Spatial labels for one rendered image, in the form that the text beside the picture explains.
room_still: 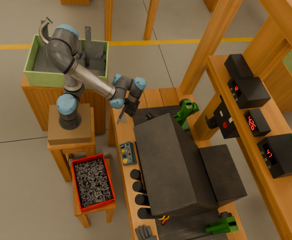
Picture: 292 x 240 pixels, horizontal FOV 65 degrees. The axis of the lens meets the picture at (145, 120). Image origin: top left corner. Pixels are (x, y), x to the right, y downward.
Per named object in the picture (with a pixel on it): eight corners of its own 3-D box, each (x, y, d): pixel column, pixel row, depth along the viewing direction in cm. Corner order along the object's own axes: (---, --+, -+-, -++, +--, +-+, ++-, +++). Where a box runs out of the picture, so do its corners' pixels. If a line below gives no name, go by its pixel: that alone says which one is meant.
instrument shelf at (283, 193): (284, 235, 87) (292, 234, 84) (205, 60, 129) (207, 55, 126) (335, 221, 93) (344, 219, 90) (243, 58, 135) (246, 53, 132)
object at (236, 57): (234, 85, 114) (241, 76, 108) (223, 64, 121) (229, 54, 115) (246, 85, 116) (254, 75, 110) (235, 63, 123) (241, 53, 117)
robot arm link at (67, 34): (62, 103, 154) (44, 36, 109) (69, 86, 162) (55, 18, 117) (80, 107, 155) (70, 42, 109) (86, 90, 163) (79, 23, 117)
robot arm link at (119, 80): (112, 84, 130) (130, 90, 133) (116, 70, 136) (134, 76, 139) (109, 92, 137) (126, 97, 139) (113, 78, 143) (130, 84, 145)
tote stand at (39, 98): (42, 131, 251) (20, 85, 184) (50, 93, 277) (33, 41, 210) (105, 133, 262) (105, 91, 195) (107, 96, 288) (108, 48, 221)
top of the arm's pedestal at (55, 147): (48, 150, 159) (47, 148, 156) (50, 111, 175) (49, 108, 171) (95, 146, 166) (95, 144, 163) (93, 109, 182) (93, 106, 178)
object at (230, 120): (223, 139, 122) (236, 125, 110) (212, 112, 130) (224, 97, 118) (243, 136, 125) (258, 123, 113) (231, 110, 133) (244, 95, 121)
